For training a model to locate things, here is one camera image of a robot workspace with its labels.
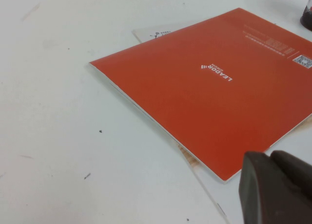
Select orange LEADOR booklet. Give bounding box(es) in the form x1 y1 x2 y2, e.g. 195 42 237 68
88 7 312 184

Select white brochure with web address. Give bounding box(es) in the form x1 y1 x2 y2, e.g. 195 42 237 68
194 121 312 224

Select white paper with logo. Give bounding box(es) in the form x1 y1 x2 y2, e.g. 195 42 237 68
132 25 176 44

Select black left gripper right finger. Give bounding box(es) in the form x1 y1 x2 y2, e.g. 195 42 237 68
270 150 312 202

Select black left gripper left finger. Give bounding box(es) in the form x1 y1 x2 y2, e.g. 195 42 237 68
238 150 312 224

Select black mesh pen holder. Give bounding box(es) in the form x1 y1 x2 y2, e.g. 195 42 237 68
299 0 312 32

